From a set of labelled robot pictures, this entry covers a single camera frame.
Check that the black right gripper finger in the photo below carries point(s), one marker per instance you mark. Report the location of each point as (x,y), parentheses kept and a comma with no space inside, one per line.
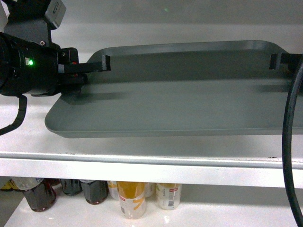
(289,59)

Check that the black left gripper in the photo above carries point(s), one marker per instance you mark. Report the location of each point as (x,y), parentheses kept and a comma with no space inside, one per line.
(44,71)

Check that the grey silver tray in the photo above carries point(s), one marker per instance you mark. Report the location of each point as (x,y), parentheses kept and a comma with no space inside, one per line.
(192,89)

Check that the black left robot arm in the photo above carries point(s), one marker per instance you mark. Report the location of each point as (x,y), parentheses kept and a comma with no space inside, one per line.
(5,64)

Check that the white upper shelf board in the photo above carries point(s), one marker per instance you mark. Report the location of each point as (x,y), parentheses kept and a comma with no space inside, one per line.
(33,151)

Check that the white shelf board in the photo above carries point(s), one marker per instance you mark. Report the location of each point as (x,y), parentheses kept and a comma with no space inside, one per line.
(33,151)
(76,212)

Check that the dark tea bottle middle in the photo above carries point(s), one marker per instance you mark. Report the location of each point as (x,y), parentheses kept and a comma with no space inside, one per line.
(71,187)

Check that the orange juice bottle left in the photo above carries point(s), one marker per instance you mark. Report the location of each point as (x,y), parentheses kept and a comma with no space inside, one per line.
(113,189)

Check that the orange juice bottle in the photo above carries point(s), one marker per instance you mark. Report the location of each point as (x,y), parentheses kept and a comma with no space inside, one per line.
(113,189)
(132,199)

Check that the dark tea bottle blue label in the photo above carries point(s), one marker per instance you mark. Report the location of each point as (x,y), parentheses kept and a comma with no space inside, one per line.
(95,191)

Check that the orange juice bottle front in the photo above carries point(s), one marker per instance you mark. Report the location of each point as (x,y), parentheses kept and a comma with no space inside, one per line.
(132,199)

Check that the dark tea bottle front left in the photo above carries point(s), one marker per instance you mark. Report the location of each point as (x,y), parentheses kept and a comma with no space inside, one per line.
(37,191)

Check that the white middle shelf board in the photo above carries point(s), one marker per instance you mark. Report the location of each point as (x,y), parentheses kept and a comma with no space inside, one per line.
(76,212)

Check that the yellow juice bottle right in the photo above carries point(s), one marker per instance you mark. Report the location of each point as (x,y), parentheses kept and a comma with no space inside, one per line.
(168,195)

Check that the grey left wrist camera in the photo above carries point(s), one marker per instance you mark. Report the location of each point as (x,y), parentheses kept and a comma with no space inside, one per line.
(54,13)

